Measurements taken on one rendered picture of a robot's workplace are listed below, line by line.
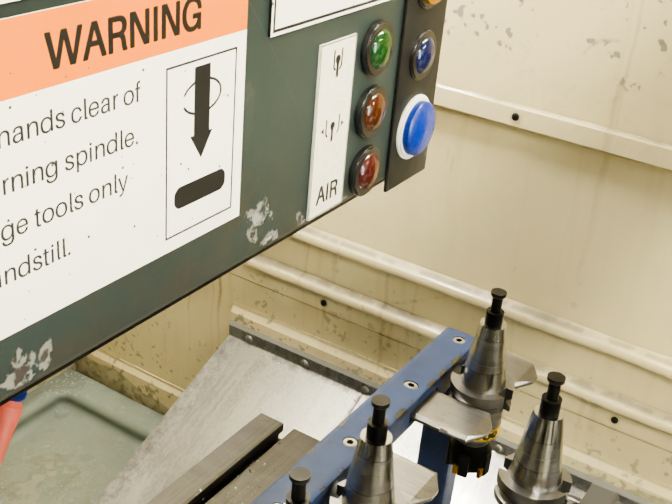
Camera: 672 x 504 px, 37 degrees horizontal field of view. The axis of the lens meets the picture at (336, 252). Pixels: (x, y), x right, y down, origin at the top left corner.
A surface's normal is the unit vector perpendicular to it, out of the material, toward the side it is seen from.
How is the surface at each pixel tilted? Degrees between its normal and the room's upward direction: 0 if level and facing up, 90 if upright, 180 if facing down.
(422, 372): 0
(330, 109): 90
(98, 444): 0
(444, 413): 0
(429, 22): 90
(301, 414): 24
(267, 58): 90
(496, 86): 90
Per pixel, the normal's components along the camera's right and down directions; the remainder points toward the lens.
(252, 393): -0.14, -0.66
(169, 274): 0.84, 0.31
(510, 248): -0.54, 0.35
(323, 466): 0.08, -0.88
